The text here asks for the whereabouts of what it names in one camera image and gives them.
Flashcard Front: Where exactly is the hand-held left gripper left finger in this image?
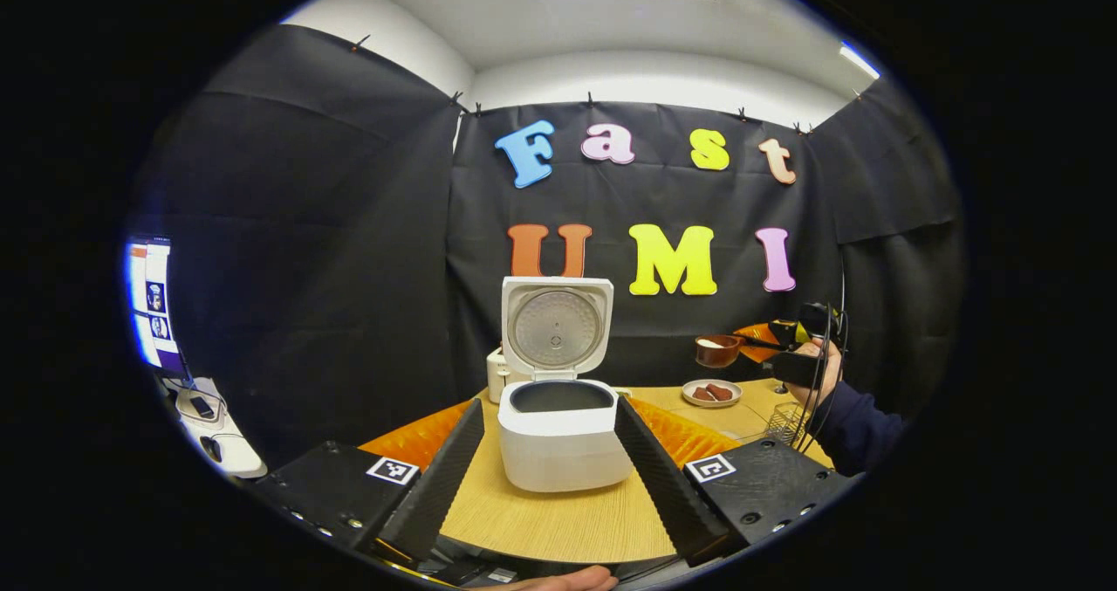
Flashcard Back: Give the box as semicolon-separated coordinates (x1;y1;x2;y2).
253;397;486;566

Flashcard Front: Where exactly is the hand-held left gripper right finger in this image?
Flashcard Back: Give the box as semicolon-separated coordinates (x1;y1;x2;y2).
613;395;852;567

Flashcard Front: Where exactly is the brown wooden spoon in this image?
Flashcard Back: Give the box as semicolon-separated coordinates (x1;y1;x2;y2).
695;334;786;369

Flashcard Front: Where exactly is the white rice cooker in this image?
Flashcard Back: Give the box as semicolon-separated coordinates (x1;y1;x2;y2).
497;276;635;493

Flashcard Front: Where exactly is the white round plate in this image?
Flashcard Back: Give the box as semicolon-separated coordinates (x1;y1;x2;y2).
682;379;744;409

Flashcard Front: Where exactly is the white toaster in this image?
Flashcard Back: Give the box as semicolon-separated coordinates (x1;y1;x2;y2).
486;347;533;404

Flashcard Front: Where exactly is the white side desk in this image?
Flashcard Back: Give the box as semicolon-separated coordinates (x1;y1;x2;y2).
157;377;267;478

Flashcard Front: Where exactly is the black backdrop cloth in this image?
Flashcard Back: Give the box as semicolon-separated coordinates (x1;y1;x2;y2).
131;24;965;470

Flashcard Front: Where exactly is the small ceiling light panel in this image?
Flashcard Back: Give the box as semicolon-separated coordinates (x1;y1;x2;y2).
839;43;881;79

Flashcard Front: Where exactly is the computer monitor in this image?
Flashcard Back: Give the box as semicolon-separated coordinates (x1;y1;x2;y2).
125;237;188;378

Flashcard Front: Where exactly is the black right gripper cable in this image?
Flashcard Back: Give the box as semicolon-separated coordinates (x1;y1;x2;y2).
790;303;852;454

